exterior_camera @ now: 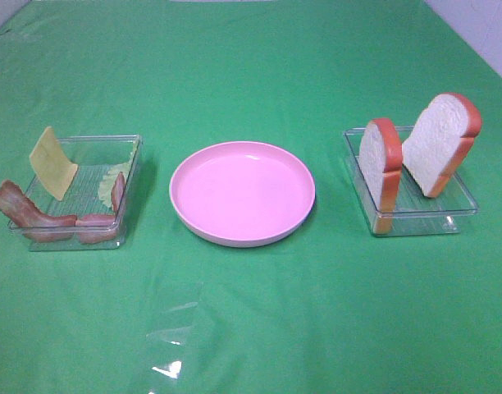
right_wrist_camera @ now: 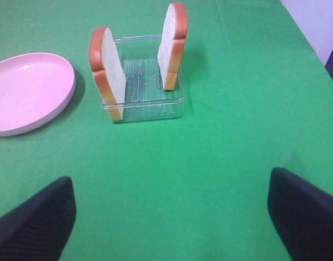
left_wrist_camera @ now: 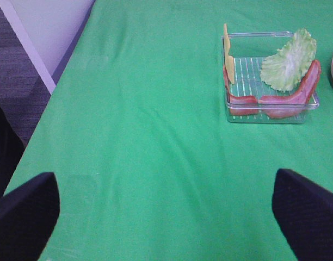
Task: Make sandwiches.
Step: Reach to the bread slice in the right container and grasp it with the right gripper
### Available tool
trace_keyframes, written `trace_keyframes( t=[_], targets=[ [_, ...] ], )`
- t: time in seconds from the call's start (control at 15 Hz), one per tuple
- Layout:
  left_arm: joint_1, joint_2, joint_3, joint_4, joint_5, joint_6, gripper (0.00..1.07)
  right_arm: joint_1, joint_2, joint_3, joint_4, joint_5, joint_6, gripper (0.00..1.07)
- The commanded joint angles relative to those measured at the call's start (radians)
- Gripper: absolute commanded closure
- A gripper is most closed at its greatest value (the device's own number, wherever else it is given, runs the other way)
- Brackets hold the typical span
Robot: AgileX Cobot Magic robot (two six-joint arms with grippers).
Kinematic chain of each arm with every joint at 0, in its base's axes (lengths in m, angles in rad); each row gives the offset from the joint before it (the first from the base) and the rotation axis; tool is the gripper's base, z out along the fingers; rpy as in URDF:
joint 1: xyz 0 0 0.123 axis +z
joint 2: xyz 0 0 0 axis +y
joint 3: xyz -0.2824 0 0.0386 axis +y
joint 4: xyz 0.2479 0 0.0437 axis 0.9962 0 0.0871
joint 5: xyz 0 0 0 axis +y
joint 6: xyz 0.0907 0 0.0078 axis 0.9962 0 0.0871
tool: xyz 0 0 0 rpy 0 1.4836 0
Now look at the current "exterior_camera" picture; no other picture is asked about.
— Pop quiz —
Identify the pink round plate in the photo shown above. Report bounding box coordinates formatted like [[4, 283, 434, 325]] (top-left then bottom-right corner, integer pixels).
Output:
[[169, 141, 316, 248]]

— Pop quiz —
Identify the yellow cheese slice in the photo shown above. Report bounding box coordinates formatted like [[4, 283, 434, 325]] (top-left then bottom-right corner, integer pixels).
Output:
[[29, 126, 79, 201]]

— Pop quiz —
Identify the clear left plastic tray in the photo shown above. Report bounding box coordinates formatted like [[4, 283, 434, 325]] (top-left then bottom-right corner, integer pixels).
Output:
[[7, 135, 143, 251]]

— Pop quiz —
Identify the bacon strip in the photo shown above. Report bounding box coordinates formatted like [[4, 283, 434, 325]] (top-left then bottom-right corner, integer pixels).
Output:
[[0, 180, 77, 243], [75, 172, 126, 244]]

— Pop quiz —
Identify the clear plastic tray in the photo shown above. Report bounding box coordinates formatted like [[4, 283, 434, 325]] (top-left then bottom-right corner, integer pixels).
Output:
[[343, 127, 478, 237], [7, 135, 143, 251]]

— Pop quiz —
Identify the green tablecloth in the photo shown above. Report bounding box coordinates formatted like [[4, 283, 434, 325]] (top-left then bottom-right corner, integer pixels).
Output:
[[0, 1, 502, 393]]

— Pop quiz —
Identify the green lettuce leaf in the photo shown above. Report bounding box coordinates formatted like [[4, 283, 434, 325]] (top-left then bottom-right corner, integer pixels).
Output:
[[98, 143, 138, 213]]

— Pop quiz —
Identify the bread slice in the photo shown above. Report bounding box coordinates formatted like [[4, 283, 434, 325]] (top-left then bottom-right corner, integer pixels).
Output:
[[358, 117, 403, 213], [402, 92, 482, 198]]

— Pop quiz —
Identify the clear right plastic tray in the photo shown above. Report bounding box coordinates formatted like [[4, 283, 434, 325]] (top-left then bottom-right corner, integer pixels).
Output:
[[343, 127, 478, 237]]

